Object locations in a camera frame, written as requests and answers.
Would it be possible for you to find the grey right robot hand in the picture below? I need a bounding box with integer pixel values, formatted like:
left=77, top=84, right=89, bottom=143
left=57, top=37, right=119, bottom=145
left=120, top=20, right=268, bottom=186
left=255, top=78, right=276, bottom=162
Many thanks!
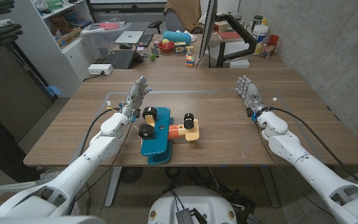
left=235, top=75, right=269, bottom=118

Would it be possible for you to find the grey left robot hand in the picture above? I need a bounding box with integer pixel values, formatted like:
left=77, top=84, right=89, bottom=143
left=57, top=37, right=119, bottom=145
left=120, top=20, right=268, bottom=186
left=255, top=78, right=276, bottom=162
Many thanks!
left=121, top=75, right=153, bottom=118

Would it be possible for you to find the teal and orange toy airplane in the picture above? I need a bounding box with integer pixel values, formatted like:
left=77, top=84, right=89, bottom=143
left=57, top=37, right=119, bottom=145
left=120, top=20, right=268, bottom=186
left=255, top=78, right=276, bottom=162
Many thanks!
left=135, top=106, right=200, bottom=166

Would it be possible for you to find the flat white box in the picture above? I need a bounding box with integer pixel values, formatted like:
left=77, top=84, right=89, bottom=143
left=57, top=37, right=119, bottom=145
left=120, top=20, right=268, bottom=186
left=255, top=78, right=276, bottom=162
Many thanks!
left=229, top=58, right=250, bottom=69

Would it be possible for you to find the large black keyboard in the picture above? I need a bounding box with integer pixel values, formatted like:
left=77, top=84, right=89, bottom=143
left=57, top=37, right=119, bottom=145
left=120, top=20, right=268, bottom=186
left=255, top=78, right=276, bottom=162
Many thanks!
left=103, top=49, right=137, bottom=70

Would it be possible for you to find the white power strip box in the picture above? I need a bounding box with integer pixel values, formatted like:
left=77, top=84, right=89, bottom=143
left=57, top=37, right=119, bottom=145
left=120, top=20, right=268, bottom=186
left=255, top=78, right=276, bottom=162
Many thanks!
left=88, top=63, right=114, bottom=76

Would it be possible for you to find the white shelf cabinet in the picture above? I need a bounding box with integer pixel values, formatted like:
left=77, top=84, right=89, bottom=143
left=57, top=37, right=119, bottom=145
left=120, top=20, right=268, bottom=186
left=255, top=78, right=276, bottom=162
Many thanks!
left=0, top=0, right=96, bottom=99

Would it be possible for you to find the red bowl with fruit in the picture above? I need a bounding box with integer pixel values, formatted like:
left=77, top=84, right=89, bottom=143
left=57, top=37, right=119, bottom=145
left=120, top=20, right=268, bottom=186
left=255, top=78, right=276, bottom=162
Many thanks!
left=158, top=38, right=176, bottom=54

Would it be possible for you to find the small black keyboard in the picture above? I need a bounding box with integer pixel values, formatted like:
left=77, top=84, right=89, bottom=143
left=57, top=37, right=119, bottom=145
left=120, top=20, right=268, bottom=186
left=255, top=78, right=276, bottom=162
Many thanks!
left=137, top=32, right=154, bottom=48

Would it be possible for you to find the silver laptop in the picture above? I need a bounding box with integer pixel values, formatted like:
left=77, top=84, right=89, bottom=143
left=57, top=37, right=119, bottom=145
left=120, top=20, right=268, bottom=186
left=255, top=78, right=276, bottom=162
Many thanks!
left=114, top=30, right=145, bottom=45

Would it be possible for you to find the white plastic tub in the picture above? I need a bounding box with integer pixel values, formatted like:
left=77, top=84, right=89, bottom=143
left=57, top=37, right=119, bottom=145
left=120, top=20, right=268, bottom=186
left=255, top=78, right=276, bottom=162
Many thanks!
left=252, top=24, right=269, bottom=56

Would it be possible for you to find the red book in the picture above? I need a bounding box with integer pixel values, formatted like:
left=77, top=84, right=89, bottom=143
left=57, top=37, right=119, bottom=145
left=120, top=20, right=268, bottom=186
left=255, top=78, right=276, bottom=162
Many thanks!
left=218, top=30, right=244, bottom=42

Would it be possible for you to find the clear plastic storage bin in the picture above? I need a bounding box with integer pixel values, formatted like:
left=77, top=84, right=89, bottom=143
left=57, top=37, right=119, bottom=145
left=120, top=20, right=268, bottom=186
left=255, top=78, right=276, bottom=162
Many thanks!
left=81, top=21, right=132, bottom=59

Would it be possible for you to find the cardboard box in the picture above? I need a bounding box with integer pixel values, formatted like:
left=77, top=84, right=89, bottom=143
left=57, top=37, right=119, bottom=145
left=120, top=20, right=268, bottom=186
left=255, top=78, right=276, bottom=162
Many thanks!
left=56, top=26, right=83, bottom=47

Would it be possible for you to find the black-lidded jar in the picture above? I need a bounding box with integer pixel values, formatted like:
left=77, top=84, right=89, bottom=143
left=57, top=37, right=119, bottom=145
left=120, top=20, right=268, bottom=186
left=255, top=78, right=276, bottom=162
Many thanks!
left=251, top=15, right=264, bottom=32

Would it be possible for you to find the teal yarn roll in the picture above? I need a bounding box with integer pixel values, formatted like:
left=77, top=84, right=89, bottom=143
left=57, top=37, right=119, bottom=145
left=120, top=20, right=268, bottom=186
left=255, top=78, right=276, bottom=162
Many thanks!
left=162, top=30, right=193, bottom=44

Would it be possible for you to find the black office chair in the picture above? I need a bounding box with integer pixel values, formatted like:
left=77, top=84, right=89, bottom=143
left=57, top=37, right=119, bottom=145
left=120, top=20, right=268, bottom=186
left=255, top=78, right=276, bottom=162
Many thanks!
left=147, top=9, right=186, bottom=34

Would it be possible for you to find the black computer monitor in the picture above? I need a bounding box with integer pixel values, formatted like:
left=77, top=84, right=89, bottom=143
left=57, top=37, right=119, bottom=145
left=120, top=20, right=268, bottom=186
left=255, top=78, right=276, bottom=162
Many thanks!
left=198, top=0, right=219, bottom=59

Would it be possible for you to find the black round fan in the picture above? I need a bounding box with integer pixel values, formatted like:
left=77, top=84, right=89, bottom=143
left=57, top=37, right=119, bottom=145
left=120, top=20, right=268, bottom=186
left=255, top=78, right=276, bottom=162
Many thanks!
left=119, top=167, right=144, bottom=184

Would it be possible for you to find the grey table leg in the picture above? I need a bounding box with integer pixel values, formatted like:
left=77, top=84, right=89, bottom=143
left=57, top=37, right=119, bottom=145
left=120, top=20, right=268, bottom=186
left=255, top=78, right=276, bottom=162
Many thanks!
left=104, top=167, right=122, bottom=208
left=259, top=166, right=281, bottom=208

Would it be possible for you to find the tan jacket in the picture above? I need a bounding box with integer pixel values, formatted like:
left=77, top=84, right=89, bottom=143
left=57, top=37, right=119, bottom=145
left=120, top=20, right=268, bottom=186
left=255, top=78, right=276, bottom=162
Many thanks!
left=163, top=0, right=202, bottom=34

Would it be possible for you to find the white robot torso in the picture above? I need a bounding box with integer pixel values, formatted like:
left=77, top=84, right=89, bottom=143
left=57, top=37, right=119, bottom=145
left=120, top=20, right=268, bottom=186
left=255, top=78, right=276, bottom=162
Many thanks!
left=147, top=185, right=238, bottom=224

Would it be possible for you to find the grey mesh module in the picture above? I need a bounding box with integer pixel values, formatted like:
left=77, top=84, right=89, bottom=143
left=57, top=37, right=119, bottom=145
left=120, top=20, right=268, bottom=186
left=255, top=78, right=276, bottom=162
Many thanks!
left=175, top=208, right=195, bottom=224

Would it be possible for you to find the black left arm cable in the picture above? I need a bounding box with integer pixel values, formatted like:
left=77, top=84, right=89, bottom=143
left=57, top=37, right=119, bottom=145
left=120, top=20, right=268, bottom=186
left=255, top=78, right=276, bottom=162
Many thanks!
left=78, top=107, right=124, bottom=156

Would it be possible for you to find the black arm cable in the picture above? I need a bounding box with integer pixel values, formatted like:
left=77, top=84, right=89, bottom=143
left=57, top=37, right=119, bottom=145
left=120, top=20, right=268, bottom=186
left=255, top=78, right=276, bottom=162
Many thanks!
left=270, top=106, right=358, bottom=187
left=78, top=107, right=124, bottom=156

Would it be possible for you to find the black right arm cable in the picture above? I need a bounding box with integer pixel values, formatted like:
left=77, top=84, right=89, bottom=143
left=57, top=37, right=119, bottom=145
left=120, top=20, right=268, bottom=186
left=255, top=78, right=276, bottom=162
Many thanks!
left=270, top=106, right=358, bottom=187

